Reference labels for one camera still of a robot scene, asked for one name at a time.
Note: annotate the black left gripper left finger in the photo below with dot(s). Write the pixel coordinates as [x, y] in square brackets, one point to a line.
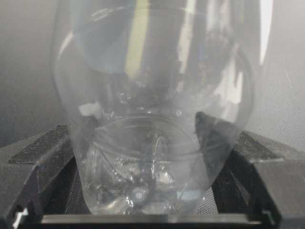
[40, 185]

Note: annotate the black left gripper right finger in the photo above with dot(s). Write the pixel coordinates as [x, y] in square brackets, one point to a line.
[262, 186]

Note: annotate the clear plastic bottle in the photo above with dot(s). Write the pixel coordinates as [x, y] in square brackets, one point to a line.
[156, 95]

